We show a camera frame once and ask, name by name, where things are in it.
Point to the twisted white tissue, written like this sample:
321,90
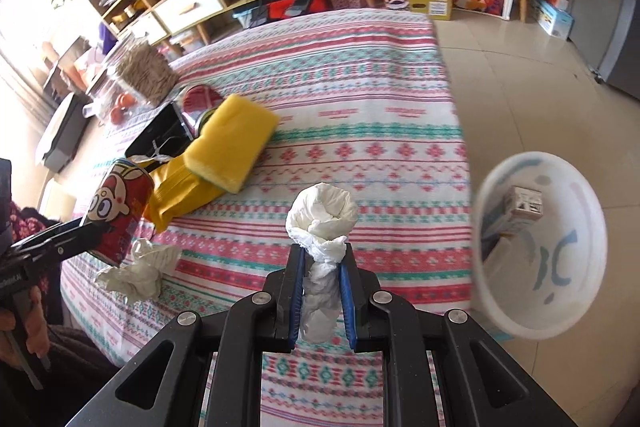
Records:
320,217

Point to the blue white carton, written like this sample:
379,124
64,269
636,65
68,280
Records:
550,19

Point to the black plastic tray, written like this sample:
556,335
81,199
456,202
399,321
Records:
160,127

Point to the white storage crate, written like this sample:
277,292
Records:
480,2

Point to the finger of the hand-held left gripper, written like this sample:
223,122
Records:
65,241

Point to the yellow plastic packet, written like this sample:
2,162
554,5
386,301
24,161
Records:
175,194

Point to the red snack packet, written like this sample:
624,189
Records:
200,99

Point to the orange fruit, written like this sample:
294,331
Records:
119,115
126,100

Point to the person's dark clothing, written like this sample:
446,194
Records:
75,357

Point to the white plastic bin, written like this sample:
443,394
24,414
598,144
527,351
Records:
575,307

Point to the yellow sponge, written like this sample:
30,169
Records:
230,137

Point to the red black case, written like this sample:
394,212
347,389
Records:
292,7

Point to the white cabinet drawer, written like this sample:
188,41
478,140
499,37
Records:
187,7

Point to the small printed carton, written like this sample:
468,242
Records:
524,202

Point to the crumpled white tissue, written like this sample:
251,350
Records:
140,277

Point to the grey refrigerator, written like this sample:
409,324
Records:
620,47

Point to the red cartoon drink can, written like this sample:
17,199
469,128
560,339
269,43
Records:
120,202

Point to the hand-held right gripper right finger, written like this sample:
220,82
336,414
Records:
348,307

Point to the striped patterned tablecloth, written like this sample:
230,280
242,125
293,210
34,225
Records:
350,107

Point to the grey black appliance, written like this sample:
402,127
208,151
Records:
62,132

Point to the person's left hand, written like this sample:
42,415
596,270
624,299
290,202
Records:
39,327

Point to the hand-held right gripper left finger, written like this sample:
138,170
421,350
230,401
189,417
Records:
295,297

